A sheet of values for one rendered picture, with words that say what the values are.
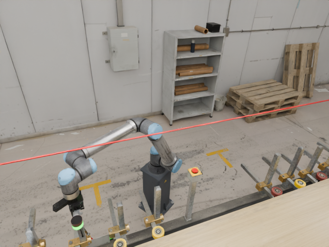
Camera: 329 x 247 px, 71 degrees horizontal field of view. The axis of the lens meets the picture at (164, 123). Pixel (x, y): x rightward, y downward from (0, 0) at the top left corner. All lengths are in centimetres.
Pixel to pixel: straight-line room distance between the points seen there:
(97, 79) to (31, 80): 93
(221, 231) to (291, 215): 54
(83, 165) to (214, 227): 94
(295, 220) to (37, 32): 351
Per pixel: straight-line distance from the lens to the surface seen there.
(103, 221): 283
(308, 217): 202
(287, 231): 187
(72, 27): 365
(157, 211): 168
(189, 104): 465
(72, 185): 139
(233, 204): 213
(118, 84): 398
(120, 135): 166
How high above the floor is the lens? 230
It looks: 33 degrees down
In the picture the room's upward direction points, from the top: 2 degrees clockwise
